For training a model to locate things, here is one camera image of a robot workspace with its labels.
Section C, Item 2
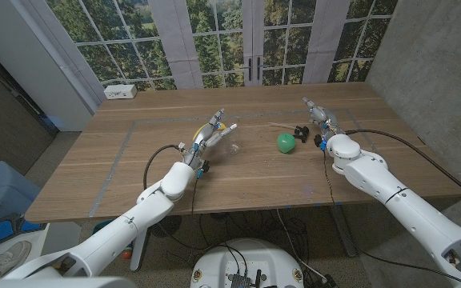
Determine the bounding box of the thin black left camera cable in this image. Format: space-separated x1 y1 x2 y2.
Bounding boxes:
190 178 199 219

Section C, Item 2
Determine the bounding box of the blue storage box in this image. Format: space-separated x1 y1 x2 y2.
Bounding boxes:
0 161 42 231

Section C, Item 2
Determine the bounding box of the grey table leg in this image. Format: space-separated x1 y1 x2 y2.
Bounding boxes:
328 206 359 258

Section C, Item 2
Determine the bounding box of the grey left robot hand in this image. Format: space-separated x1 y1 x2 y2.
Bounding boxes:
181 108 239 170

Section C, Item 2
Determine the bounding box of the yellow toy banana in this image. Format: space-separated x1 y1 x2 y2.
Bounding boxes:
193 122 227 142

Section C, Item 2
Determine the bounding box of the blue black foot pedal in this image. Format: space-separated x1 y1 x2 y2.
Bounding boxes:
0 213 47 248

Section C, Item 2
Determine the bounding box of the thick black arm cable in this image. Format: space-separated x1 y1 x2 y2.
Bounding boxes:
344 128 461 207
142 144 184 191

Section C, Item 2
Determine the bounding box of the printed window backdrop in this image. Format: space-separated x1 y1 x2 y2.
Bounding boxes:
10 0 399 92

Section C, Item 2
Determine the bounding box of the black spray bottle top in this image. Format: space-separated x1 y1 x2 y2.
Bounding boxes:
268 122 311 144

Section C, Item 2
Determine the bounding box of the white table leg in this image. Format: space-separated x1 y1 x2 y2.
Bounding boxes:
129 230 150 273

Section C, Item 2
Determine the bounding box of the clear plastic spray bottle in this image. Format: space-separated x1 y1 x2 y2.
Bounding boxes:
214 131 243 156

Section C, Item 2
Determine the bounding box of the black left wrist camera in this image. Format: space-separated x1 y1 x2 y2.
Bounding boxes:
196 159 211 179

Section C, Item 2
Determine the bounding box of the white floor cable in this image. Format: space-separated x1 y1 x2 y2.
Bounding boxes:
276 210 330 283

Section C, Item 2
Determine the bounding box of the black floor fan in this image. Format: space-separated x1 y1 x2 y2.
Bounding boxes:
161 214 182 238

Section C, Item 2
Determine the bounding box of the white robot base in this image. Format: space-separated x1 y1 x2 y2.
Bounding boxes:
190 238 306 288

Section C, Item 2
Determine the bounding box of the grey white sneaker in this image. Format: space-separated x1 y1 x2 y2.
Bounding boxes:
0 240 33 280

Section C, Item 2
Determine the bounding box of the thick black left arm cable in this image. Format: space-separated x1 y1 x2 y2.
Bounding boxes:
142 144 184 191

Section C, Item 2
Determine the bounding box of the white power strip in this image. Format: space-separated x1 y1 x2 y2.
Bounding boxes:
103 83 138 100

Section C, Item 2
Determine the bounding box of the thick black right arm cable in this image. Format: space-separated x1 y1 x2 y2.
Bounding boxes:
344 128 461 207

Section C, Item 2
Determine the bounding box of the green toy apple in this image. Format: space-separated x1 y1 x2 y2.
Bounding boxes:
276 133 297 154

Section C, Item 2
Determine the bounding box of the black floor cable tangle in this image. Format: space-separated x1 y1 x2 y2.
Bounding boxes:
198 207 307 257

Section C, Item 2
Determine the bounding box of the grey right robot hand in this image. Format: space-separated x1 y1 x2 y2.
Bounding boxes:
302 97 346 139

